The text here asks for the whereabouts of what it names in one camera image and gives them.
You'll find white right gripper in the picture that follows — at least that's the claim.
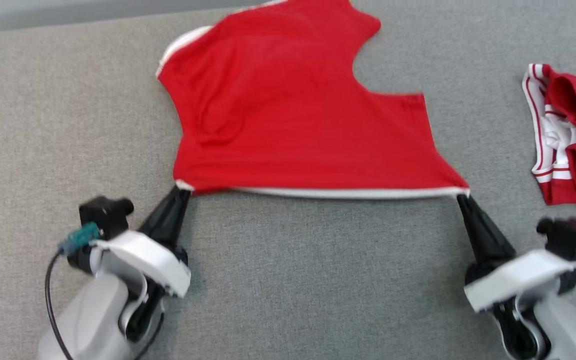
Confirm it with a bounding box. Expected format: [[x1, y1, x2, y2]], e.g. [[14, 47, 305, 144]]
[[456, 194, 576, 314]]

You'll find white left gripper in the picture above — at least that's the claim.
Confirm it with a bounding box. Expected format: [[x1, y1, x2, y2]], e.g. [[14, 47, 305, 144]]
[[90, 186, 193, 300]]

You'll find red shirt white hem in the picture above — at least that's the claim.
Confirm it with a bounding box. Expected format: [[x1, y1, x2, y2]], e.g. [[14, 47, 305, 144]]
[[156, 0, 472, 201]]

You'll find teal left camera connector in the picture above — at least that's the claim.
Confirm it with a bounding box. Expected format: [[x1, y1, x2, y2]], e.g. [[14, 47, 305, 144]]
[[57, 222, 102, 257]]

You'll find black left camera cable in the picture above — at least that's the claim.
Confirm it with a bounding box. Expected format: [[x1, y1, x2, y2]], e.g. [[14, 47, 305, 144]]
[[44, 252, 165, 360]]

